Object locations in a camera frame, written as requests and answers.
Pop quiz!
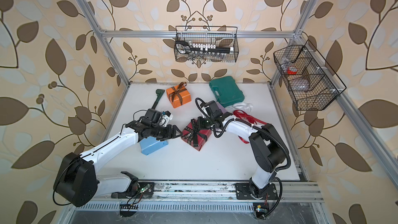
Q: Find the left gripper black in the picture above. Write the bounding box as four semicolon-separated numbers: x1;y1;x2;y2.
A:
150;124;183;140

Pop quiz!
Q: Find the purple gift box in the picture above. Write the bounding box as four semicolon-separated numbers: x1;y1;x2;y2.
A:
216;102;227;114

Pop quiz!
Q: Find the dark red gift box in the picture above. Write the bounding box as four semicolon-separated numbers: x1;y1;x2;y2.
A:
181;119;212;152

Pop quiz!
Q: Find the black printed ribbon bow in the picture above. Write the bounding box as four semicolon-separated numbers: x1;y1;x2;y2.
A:
181;118;209;148

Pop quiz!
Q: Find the blue gift box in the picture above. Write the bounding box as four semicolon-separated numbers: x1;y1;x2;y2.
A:
139;137;169;156

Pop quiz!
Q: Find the white ribbon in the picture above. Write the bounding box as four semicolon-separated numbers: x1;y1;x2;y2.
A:
226;102;253;113

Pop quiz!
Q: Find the red ribbon bow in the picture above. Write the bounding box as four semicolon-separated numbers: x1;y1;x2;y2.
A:
233;110;267;126

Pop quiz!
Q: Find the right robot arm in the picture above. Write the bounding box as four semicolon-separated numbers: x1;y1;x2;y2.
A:
195;97;291;199

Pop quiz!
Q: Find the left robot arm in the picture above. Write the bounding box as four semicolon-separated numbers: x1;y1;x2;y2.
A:
53;108;182;207

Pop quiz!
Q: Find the orange gift box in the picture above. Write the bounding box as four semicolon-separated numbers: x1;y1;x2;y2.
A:
166;82;191;108

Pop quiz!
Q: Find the brown ribbon bow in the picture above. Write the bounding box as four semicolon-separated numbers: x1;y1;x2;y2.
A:
167;82;187;108

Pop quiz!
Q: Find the green plastic tool case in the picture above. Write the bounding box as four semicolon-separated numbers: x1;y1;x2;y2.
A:
209;76;245;107

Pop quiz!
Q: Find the red object in basket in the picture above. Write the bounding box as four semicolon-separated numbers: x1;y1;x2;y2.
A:
287;66;298;75

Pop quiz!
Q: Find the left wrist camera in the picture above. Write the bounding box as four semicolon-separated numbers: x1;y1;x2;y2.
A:
159;111;173;127

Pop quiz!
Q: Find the black corrugated cable conduit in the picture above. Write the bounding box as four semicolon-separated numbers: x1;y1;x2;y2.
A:
195;97;292;218

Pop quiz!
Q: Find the socket set rail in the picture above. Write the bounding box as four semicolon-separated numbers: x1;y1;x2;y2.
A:
174;40;235;55

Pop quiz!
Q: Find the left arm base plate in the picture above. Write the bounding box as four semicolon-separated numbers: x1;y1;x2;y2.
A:
111;181;155;199

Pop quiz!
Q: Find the black wire basket back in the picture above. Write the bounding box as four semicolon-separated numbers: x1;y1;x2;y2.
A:
174;25;239;63

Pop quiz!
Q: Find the black wire basket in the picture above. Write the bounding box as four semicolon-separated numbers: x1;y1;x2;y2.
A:
273;40;347;111
174;25;239;63

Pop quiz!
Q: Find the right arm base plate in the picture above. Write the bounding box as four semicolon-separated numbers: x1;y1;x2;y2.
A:
235;183;278;201

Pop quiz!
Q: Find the black wire basket right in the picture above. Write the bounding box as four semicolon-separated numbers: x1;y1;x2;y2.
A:
273;40;347;111

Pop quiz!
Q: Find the aluminium front rail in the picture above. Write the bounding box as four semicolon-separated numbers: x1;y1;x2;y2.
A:
66;179;324;203

